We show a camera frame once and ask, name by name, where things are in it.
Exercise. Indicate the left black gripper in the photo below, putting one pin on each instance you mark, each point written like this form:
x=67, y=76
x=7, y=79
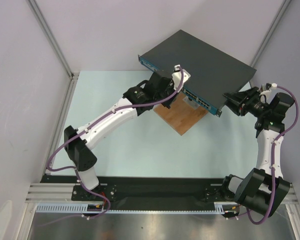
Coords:
x=167, y=103

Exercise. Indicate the wooden board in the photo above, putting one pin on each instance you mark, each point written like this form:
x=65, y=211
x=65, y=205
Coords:
x=181, y=117

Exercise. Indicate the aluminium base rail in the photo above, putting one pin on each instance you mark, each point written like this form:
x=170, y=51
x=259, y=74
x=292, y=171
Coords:
x=50, y=193

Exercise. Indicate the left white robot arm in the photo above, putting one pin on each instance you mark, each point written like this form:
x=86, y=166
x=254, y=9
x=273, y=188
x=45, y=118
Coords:
x=160, y=88

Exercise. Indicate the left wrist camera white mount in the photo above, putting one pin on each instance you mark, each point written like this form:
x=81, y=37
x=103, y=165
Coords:
x=180, y=76

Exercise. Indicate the left aluminium frame post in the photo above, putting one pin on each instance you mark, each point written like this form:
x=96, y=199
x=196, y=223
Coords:
x=48, y=33

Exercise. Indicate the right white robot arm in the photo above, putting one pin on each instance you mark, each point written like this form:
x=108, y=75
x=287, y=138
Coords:
x=264, y=188

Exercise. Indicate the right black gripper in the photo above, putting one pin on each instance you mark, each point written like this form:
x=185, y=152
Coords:
x=239, y=103

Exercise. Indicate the aluminium frame post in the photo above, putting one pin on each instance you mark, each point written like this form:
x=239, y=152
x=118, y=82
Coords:
x=271, y=30
x=48, y=33

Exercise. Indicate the right aluminium frame post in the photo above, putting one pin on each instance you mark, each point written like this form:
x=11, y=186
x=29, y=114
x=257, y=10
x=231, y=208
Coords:
x=271, y=30

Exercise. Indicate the black network switch blue front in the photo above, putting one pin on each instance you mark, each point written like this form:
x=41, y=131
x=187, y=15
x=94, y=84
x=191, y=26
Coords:
x=212, y=71

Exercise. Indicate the slotted cable duct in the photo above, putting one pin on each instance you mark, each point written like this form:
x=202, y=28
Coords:
x=213, y=208

